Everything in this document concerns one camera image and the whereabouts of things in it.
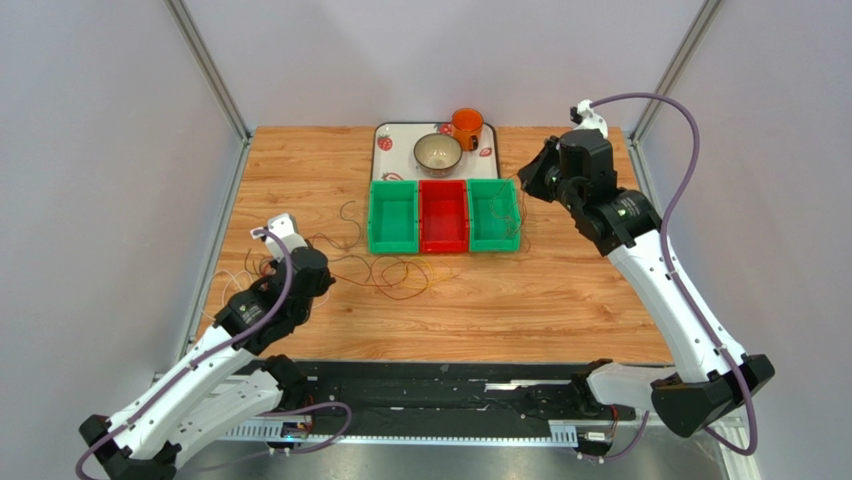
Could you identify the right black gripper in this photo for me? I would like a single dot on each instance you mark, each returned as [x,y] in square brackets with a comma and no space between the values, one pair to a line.
[539,176]

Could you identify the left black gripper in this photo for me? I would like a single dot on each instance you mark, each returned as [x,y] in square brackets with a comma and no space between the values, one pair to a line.
[326,281]

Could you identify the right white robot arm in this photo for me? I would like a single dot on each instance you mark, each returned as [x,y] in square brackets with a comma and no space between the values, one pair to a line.
[712,374]

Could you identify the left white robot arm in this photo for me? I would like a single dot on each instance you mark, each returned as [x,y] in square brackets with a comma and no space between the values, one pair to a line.
[156,434]

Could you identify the right green plastic bin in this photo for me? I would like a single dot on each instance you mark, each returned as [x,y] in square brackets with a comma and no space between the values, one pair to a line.
[494,215]

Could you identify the green plastic bin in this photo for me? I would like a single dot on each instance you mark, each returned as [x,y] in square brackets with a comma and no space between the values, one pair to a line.
[393,217]
[494,215]

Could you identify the orange mug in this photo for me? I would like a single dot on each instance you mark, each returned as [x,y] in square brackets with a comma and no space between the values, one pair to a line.
[466,126]

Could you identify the red plastic bin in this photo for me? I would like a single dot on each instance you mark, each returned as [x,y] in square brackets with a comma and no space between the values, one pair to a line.
[443,217]

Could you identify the beige ceramic bowl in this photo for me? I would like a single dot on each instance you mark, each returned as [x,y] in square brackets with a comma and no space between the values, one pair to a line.
[438,155]

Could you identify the left green plastic bin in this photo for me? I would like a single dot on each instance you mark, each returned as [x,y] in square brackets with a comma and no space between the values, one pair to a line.
[393,217]

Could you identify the white strawberry tray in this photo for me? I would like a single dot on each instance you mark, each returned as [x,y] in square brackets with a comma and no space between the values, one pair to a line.
[393,158]

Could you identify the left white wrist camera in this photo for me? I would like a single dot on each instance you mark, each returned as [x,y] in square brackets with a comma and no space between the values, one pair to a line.
[280,235]

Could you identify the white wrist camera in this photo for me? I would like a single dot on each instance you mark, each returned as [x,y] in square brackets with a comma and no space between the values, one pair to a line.
[280,235]
[584,117]

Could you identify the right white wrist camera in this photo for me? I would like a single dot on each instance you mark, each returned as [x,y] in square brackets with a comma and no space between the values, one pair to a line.
[584,117]

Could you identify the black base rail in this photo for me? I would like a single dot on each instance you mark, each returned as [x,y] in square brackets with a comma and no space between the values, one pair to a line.
[450,400]

